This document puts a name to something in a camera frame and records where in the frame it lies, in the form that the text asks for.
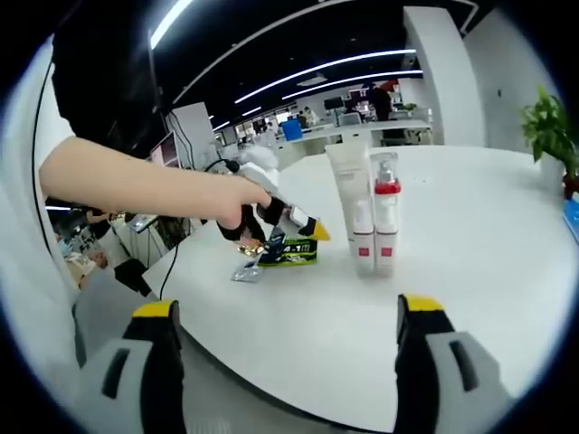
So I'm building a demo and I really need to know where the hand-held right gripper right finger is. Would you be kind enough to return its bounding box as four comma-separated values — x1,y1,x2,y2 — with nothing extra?
394,293,516,434

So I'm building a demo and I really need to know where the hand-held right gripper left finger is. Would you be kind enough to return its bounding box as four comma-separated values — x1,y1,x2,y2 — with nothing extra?
76,297,187,434

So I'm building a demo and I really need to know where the dark green skincare sachet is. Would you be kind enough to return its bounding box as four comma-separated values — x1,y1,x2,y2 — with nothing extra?
259,227,318,269

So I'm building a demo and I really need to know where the gold foil skincare sachet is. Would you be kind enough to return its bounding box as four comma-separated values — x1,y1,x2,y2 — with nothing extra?
236,241,267,258

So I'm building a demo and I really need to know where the white skincare tube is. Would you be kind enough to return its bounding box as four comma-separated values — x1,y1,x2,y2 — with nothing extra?
325,143,377,278

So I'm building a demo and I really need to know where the clear skincare sachet blue label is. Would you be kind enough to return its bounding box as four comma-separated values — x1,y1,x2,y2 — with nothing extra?
230,259,263,285

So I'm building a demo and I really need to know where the red-collared skincare pump bottle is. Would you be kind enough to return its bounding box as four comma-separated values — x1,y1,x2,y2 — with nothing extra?
369,150,403,276

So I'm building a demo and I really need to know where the person's left hand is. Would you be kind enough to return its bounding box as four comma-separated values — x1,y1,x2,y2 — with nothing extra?
210,176,274,230

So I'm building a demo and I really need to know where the blue bin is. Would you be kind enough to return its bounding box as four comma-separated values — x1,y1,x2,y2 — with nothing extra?
280,120,304,142

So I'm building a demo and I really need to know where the computer monitor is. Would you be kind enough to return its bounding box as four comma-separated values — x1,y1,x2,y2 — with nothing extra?
150,129,179,170

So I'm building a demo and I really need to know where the white office counter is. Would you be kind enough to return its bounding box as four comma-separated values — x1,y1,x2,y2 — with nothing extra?
270,117,432,160

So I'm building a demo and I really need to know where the blue tissue box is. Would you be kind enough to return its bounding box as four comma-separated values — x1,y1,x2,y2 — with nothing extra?
562,193,579,237

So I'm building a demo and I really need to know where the green potted plant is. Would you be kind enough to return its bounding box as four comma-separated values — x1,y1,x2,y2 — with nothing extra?
518,84,579,201

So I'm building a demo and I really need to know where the black cable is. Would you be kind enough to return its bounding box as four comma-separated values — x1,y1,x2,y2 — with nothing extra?
157,236,184,303

